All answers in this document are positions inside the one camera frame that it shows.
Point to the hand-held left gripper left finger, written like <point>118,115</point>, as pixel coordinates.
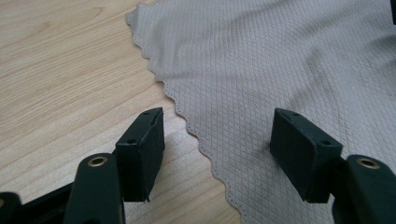
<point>141,161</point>

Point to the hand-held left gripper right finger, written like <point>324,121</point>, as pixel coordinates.
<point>300,155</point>

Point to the grey diamond-pattern cloth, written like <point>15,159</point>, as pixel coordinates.
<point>249,77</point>

